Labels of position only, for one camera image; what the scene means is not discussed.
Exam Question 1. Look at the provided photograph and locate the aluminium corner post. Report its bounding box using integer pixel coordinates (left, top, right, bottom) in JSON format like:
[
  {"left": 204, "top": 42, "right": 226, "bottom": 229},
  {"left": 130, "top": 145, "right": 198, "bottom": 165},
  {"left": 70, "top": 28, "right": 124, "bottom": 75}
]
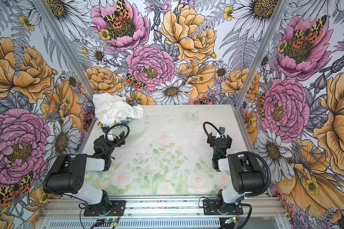
[
  {"left": 34, "top": 1, "right": 95, "bottom": 99},
  {"left": 235, "top": 0, "right": 290, "bottom": 110}
]

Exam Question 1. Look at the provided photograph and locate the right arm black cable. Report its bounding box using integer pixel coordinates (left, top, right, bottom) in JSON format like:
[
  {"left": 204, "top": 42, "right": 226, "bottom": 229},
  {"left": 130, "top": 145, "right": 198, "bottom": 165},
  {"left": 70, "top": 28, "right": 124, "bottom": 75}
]
[{"left": 203, "top": 121, "right": 272, "bottom": 198}]

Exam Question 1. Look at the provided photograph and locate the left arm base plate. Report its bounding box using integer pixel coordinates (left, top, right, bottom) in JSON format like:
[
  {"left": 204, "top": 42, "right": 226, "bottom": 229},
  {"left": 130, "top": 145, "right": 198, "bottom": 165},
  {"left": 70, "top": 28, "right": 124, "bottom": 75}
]
[{"left": 84, "top": 200, "right": 126, "bottom": 217}]

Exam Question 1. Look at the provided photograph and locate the aluminium front rail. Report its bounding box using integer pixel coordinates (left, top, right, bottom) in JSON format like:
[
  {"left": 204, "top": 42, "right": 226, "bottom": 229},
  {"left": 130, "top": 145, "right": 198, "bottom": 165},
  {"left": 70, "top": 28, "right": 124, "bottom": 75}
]
[{"left": 40, "top": 195, "right": 285, "bottom": 220}]

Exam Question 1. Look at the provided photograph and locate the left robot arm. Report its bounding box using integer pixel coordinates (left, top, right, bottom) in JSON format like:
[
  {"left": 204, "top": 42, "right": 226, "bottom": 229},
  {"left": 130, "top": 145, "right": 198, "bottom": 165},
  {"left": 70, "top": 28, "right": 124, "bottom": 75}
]
[{"left": 42, "top": 131, "right": 129, "bottom": 215}]

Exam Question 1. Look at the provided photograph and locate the left aluminium corner post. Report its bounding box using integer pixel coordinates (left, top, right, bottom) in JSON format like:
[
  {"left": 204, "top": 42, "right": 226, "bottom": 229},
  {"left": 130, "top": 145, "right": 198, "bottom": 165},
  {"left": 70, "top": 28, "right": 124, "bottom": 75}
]
[{"left": 34, "top": 1, "right": 95, "bottom": 99}]

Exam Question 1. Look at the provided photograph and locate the white crumpled cloth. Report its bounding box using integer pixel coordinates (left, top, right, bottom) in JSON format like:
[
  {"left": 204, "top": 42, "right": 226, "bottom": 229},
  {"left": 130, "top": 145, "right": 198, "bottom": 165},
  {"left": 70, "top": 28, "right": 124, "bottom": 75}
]
[{"left": 93, "top": 93, "right": 144, "bottom": 127}]

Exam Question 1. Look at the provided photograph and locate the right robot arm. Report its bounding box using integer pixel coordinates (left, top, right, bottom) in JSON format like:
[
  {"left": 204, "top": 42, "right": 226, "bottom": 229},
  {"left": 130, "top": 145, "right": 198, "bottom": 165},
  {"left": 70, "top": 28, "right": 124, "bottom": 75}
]
[{"left": 204, "top": 133, "right": 271, "bottom": 215}]

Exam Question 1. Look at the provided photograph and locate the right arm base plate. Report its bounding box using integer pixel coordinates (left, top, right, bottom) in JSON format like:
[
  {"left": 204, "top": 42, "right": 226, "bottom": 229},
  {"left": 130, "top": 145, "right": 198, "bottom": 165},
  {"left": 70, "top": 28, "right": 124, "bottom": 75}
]
[{"left": 203, "top": 199, "right": 243, "bottom": 216}]

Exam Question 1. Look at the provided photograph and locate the right aluminium corner post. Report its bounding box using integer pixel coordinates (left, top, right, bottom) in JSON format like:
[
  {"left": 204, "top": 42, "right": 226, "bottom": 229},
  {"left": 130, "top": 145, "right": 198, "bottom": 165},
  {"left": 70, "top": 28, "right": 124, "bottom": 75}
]
[{"left": 235, "top": 0, "right": 290, "bottom": 110}]

